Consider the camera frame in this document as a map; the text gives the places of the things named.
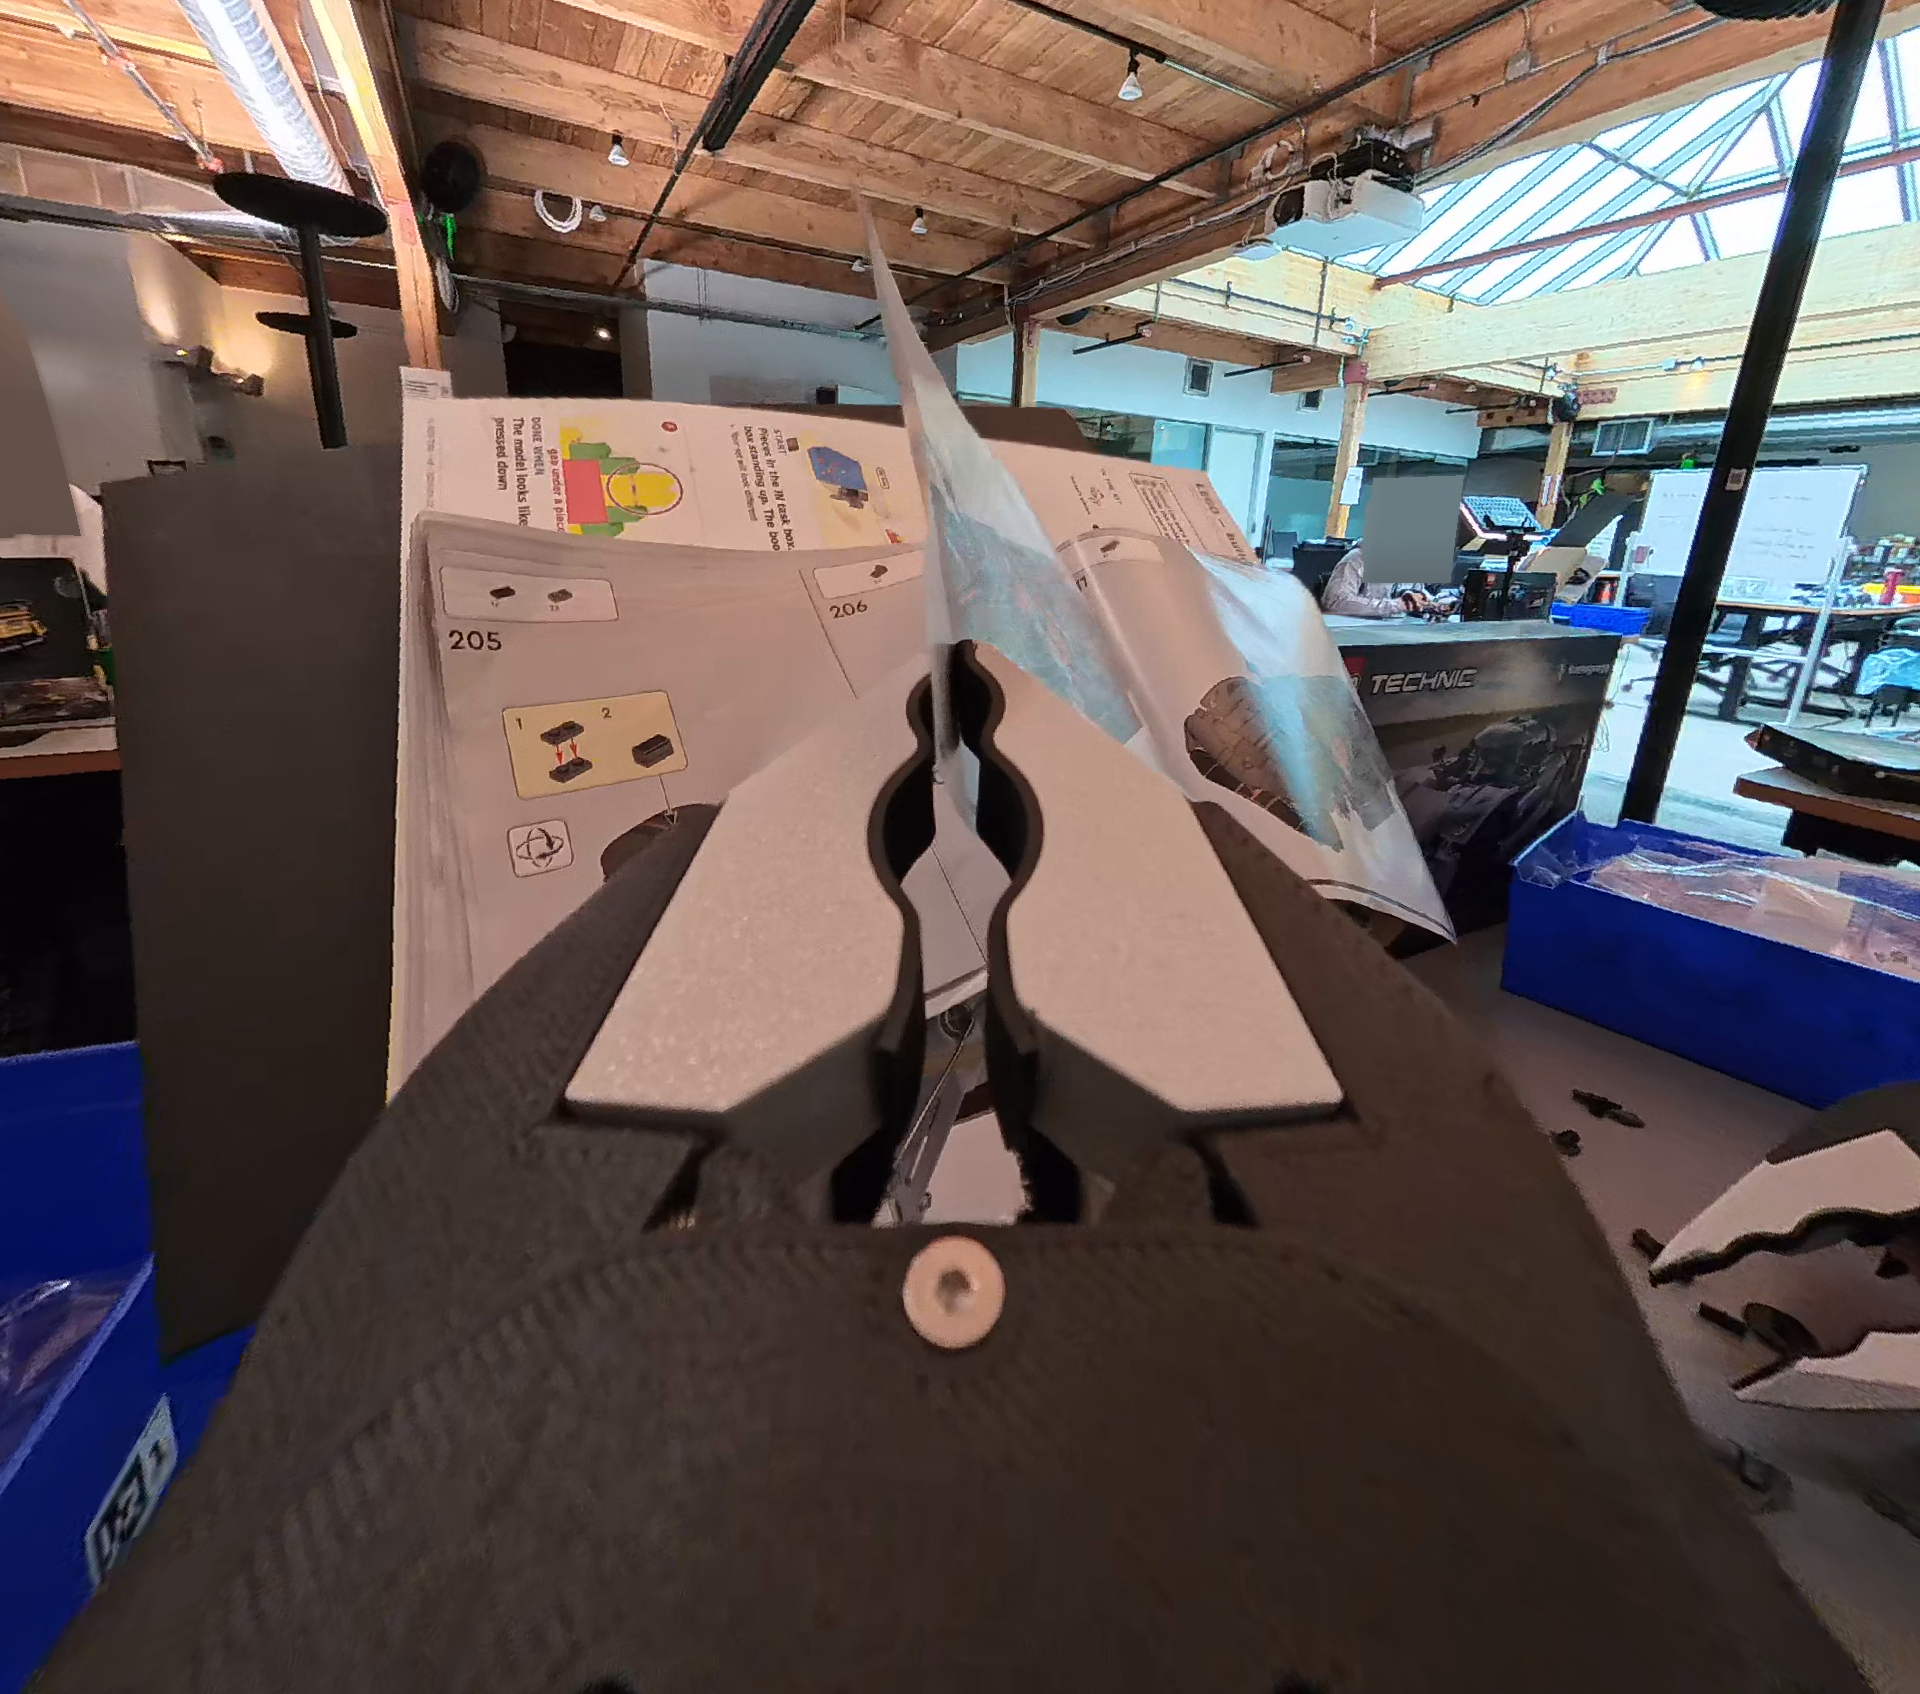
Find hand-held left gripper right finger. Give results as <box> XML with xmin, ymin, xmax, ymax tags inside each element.
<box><xmin>953</xmin><ymin>639</ymin><xmax>1348</xmax><ymax>1227</ymax></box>

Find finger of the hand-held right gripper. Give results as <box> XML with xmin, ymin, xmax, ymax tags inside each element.
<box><xmin>1646</xmin><ymin>1111</ymin><xmax>1920</xmax><ymax>1285</ymax></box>
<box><xmin>1727</xmin><ymin>1322</ymin><xmax>1920</xmax><ymax>1415</ymax></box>

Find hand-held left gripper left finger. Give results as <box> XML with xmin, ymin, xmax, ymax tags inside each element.
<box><xmin>562</xmin><ymin>656</ymin><xmax>950</xmax><ymax>1227</ymax></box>

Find lego instruction booklet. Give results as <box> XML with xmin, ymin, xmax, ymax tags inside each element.
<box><xmin>386</xmin><ymin>208</ymin><xmax>1458</xmax><ymax>1095</ymax></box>

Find lego set box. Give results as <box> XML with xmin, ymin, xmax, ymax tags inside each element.
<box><xmin>1342</xmin><ymin>619</ymin><xmax>1622</xmax><ymax>938</ymax></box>

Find round grey metal disc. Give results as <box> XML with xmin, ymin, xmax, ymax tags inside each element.
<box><xmin>1739</xmin><ymin>1299</ymin><xmax>1823</xmax><ymax>1387</ymax></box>

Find clear plastic bags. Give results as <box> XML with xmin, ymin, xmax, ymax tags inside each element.
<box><xmin>1559</xmin><ymin>845</ymin><xmax>1920</xmax><ymax>975</ymax></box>

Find black flat box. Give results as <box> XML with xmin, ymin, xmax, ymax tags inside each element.
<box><xmin>1746</xmin><ymin>717</ymin><xmax>1920</xmax><ymax>812</ymax></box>

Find dark grey divider panel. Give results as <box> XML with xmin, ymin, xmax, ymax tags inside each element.
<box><xmin>101</xmin><ymin>439</ymin><xmax>410</xmax><ymax>1354</ymax></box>

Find whiteboard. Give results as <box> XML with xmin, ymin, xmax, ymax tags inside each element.
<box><xmin>1633</xmin><ymin>463</ymin><xmax>1869</xmax><ymax>645</ymax></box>

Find black pole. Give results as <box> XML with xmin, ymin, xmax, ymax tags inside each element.
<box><xmin>211</xmin><ymin>170</ymin><xmax>390</xmax><ymax>452</ymax></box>
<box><xmin>1619</xmin><ymin>0</ymin><xmax>1920</xmax><ymax>825</ymax></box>

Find white ceiling projector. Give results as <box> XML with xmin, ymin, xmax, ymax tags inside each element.
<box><xmin>1265</xmin><ymin>166</ymin><xmax>1428</xmax><ymax>264</ymax></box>

